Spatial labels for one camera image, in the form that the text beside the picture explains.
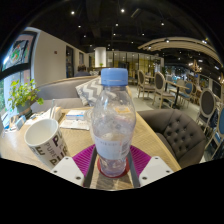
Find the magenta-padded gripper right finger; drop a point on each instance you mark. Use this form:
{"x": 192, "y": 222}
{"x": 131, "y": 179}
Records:
{"x": 151, "y": 170}

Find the white mug with dark lettering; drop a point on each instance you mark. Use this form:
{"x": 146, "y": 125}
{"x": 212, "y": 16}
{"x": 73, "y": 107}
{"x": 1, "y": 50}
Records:
{"x": 46, "y": 143}

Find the window with colourful poster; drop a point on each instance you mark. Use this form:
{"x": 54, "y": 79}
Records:
{"x": 16, "y": 56}

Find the flat round red coaster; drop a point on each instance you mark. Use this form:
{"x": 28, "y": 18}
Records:
{"x": 100, "y": 168}

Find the green potted plant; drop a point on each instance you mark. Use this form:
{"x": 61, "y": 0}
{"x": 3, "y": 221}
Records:
{"x": 23, "y": 93}

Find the grey white chevron cushion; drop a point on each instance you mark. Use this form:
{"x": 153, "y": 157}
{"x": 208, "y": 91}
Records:
{"x": 88, "y": 91}

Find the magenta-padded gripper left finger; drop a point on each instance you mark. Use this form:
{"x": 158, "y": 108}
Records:
{"x": 71, "y": 170}

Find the clear bottle with blue cap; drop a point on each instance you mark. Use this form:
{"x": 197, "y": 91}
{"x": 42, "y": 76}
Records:
{"x": 113, "y": 126}

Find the small blue box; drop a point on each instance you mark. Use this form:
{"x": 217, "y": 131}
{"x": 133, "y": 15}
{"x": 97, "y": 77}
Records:
{"x": 20, "y": 122}

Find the person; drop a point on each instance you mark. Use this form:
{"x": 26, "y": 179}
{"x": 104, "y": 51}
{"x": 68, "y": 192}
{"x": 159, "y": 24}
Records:
{"x": 81, "y": 71}

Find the white round pillar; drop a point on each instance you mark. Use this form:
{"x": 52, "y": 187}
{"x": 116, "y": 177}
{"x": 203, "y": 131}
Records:
{"x": 100, "y": 57}

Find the grey curved sofa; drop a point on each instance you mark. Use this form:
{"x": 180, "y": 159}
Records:
{"x": 58, "y": 91}

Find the dark grey tufted armchair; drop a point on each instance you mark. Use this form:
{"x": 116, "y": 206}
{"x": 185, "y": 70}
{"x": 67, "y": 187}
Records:
{"x": 180, "y": 133}

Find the small white blue packet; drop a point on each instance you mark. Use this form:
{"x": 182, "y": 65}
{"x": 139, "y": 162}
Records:
{"x": 76, "y": 115}

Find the group of ceiling spotlights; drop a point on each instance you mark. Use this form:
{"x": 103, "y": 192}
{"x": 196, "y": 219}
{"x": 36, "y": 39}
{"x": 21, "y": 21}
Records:
{"x": 122, "y": 10}

